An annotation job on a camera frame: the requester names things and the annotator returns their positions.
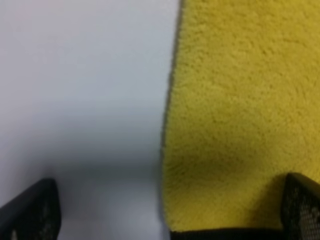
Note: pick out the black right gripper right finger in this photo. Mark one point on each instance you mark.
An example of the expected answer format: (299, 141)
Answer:
(300, 208)

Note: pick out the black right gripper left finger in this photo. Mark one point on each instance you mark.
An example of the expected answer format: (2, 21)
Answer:
(35, 214)

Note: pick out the yellow towel with black trim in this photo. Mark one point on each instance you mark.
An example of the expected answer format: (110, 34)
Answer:
(243, 112)

